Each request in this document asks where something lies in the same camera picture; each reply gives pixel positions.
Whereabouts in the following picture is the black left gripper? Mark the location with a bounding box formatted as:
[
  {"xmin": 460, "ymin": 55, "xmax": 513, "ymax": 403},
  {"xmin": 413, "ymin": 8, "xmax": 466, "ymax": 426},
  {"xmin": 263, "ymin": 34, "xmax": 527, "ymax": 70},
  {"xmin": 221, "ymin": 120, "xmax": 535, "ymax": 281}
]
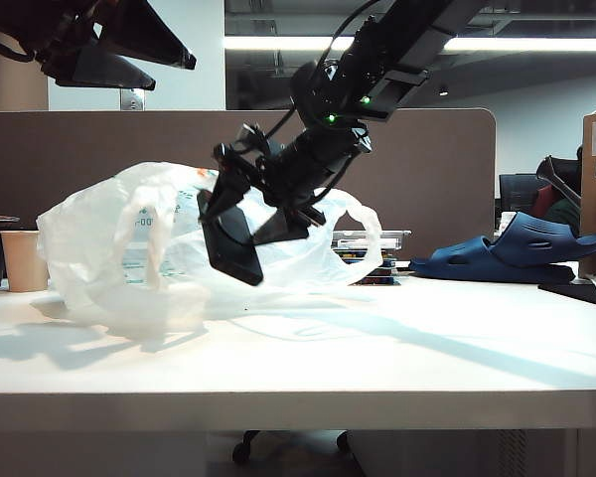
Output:
[{"xmin": 0, "ymin": 0, "xmax": 198, "ymax": 91}]

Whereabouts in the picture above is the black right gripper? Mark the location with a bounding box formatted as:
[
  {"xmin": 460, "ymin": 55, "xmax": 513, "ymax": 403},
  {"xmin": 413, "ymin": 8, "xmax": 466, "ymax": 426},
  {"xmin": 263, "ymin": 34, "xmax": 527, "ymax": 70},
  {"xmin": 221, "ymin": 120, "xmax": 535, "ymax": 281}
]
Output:
[{"xmin": 198, "ymin": 126, "xmax": 364, "ymax": 247}]

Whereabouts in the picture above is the black power bank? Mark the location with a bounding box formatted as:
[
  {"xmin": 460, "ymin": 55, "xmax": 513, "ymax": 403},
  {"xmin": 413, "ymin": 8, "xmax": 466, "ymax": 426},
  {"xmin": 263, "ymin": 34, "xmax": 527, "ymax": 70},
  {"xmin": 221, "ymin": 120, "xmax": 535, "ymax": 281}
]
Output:
[{"xmin": 197, "ymin": 190, "xmax": 265, "ymax": 288}]

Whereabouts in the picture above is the white translucent plastic bag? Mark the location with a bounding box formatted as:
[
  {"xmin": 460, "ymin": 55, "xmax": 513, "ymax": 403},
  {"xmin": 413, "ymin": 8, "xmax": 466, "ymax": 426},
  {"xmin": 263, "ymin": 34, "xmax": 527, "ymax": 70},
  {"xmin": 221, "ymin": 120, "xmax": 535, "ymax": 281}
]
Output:
[{"xmin": 36, "ymin": 161, "xmax": 384, "ymax": 342}]

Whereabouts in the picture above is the brown desk divider panel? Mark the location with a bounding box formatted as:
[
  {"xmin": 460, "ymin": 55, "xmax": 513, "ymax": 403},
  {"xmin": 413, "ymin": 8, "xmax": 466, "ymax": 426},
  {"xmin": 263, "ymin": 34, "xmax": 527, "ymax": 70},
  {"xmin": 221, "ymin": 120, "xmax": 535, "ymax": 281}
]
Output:
[{"xmin": 0, "ymin": 107, "xmax": 498, "ymax": 290}]

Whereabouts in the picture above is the clear plastic tray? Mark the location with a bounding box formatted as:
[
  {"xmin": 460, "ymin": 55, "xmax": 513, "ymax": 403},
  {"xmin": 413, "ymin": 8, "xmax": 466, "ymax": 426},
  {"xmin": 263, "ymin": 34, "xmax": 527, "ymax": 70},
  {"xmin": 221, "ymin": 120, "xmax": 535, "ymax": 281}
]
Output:
[{"xmin": 331, "ymin": 229, "xmax": 412, "ymax": 251}]

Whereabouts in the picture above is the blue foam slipper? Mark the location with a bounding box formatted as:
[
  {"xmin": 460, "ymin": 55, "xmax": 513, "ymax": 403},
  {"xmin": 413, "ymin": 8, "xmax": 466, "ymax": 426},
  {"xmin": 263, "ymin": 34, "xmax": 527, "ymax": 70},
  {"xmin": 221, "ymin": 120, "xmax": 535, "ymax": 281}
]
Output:
[
  {"xmin": 496, "ymin": 211, "xmax": 596, "ymax": 269},
  {"xmin": 407, "ymin": 236, "xmax": 576, "ymax": 286}
]

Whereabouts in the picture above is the beige paper cup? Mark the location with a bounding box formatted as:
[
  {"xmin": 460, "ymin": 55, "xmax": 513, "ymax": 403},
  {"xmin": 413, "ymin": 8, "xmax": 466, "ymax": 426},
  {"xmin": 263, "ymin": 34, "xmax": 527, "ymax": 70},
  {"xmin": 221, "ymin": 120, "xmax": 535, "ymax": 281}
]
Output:
[{"xmin": 0, "ymin": 230, "xmax": 49, "ymax": 293}]

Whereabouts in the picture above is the black computer monitor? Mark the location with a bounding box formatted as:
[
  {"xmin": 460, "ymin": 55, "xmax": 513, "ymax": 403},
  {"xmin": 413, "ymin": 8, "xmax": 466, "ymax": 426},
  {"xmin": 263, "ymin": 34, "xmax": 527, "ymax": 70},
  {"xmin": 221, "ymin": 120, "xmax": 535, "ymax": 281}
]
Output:
[{"xmin": 499, "ymin": 173, "xmax": 548, "ymax": 215}]

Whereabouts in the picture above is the grey metal bar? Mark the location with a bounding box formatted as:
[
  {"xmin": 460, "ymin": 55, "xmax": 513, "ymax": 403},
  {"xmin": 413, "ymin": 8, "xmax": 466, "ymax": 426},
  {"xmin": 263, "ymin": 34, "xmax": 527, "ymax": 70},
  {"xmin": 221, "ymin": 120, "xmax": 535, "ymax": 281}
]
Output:
[{"xmin": 534, "ymin": 156, "xmax": 582, "ymax": 206}]

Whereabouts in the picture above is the red and green fabric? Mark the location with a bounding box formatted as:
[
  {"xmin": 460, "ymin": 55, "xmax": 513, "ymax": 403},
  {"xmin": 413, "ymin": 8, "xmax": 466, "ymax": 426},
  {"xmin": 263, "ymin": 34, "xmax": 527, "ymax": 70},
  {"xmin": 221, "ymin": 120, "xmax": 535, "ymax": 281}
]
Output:
[{"xmin": 535, "ymin": 186, "xmax": 581, "ymax": 237}]

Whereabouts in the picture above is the long ceiling light strip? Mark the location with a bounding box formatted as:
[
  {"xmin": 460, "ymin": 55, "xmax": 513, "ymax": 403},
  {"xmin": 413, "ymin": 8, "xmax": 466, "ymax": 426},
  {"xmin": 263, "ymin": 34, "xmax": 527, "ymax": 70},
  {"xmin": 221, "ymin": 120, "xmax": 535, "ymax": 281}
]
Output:
[{"xmin": 223, "ymin": 35, "xmax": 596, "ymax": 54}]

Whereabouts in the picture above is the black desk mat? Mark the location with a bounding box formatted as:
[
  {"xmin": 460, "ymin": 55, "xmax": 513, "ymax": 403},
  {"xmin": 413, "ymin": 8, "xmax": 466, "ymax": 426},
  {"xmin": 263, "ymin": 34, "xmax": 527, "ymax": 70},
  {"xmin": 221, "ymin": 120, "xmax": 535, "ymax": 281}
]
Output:
[{"xmin": 536, "ymin": 280, "xmax": 596, "ymax": 312}]

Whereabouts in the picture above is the metal wall switch plate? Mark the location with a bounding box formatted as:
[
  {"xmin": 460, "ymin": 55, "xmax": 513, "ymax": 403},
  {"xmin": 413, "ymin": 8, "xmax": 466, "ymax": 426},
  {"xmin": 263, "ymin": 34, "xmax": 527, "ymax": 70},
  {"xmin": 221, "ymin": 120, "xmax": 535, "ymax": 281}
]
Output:
[{"xmin": 118, "ymin": 87, "xmax": 147, "ymax": 112}]

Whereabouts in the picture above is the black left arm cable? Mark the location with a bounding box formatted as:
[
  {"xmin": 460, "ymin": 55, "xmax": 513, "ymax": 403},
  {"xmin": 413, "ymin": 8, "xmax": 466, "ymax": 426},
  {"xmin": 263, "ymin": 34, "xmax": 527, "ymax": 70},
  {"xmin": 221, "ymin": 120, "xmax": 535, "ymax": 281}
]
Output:
[{"xmin": 0, "ymin": 24, "xmax": 37, "ymax": 64}]

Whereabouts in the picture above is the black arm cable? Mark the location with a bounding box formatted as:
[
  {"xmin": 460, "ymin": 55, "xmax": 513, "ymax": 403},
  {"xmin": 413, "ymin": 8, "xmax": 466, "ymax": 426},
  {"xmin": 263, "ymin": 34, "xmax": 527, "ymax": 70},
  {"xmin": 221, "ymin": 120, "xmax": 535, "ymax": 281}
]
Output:
[
  {"xmin": 320, "ymin": 0, "xmax": 381, "ymax": 71},
  {"xmin": 0, "ymin": 24, "xmax": 37, "ymax": 64}
]

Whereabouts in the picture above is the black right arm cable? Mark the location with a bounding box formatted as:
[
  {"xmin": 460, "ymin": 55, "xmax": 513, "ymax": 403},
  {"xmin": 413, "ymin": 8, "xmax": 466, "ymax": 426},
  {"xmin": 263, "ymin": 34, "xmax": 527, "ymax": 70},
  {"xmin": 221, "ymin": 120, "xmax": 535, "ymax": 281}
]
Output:
[{"xmin": 320, "ymin": 0, "xmax": 381, "ymax": 71}]

